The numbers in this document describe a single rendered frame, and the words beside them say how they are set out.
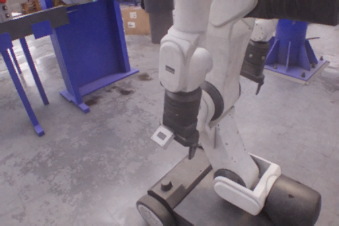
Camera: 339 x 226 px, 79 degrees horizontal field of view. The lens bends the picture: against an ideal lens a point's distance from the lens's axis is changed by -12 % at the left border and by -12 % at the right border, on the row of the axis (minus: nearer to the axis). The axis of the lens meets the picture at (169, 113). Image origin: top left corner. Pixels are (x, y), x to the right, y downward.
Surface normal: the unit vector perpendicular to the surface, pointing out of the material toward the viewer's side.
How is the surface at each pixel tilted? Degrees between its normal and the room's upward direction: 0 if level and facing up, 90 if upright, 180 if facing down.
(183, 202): 0
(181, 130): 90
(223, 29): 90
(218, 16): 90
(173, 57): 90
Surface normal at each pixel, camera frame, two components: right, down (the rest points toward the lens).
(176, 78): -0.67, 0.46
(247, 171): 0.47, -0.35
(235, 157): 0.60, -0.14
